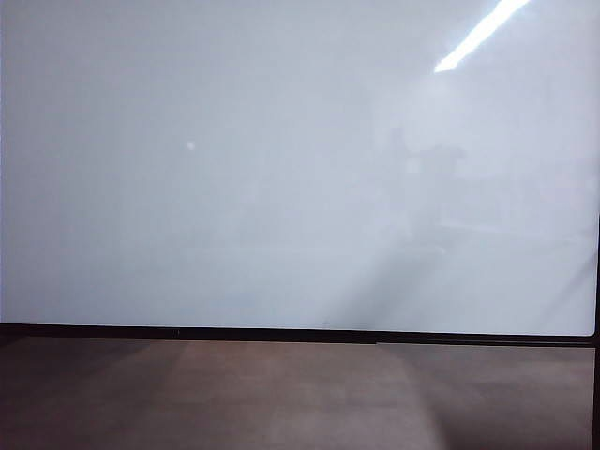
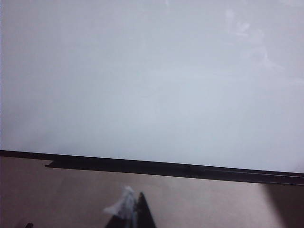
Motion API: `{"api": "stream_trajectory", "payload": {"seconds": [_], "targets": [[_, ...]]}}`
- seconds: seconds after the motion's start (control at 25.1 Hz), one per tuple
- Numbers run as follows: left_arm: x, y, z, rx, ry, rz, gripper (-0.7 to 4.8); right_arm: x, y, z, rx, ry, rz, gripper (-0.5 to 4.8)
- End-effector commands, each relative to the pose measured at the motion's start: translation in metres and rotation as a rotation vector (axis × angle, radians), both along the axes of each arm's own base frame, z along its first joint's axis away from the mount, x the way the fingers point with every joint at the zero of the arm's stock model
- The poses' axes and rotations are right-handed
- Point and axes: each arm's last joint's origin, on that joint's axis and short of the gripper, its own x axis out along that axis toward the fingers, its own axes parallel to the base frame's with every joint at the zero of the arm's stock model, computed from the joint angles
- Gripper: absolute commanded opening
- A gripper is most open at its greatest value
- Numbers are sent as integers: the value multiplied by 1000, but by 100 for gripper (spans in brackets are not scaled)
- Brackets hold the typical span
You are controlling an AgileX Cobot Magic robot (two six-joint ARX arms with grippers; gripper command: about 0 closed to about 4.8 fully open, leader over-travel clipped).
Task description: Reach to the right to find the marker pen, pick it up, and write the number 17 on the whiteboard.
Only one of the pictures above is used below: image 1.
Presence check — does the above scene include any whiteboard with black frame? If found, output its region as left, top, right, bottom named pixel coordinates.
left=0, top=0, right=600, bottom=349

